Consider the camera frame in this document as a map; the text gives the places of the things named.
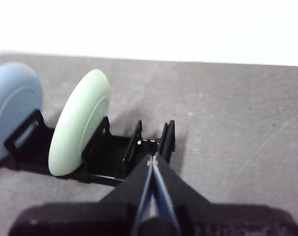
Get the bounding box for pale green plate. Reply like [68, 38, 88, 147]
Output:
[48, 69, 111, 177]

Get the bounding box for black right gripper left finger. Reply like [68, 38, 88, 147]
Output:
[8, 153, 153, 236]

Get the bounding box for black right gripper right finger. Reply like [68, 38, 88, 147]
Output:
[152, 153, 298, 236]

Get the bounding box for black plate rack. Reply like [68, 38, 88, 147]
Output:
[3, 110, 177, 187]

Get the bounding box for blue plate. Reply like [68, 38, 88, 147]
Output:
[0, 61, 44, 163]

